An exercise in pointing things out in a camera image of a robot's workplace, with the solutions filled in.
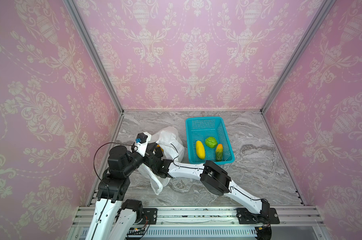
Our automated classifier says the white plastic bag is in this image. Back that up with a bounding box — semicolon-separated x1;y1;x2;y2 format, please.
138;127;185;195

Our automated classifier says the yellow lemon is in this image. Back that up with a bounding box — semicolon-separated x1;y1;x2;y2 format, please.
196;141;206;160

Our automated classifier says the teal plastic basket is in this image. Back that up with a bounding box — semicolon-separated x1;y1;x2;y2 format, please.
186;117;235;165

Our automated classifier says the green apple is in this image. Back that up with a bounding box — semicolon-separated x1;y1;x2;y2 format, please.
205;137;218;149

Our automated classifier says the orange green mango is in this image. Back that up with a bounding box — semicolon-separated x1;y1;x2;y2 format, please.
215;144;224;162

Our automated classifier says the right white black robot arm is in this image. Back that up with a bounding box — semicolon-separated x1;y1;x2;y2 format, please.
144;145;271;225

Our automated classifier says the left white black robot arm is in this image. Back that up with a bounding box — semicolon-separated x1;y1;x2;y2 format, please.
86;145;143;240

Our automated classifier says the perforated white vent strip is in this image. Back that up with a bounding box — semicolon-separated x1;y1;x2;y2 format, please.
128;226;257;238

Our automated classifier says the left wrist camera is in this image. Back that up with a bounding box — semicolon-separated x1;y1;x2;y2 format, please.
133;132;151;157

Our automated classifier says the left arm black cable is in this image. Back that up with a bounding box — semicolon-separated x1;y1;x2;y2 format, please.
93;141;136;181

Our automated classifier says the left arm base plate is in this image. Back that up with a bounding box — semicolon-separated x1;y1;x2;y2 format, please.
134;208;158;226

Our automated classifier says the aluminium front rail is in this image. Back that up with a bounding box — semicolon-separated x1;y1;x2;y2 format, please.
72;205;324;227

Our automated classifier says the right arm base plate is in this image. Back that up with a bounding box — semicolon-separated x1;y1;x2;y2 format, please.
236;208;280;225

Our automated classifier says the left corner aluminium post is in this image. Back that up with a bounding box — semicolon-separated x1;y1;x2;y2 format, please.
62;0;124;114

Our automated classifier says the corner aluminium post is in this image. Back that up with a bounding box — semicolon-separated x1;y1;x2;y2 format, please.
260;0;336;114
62;0;124;114

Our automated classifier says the right corner aluminium post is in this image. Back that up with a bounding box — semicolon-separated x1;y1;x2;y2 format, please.
260;0;336;114

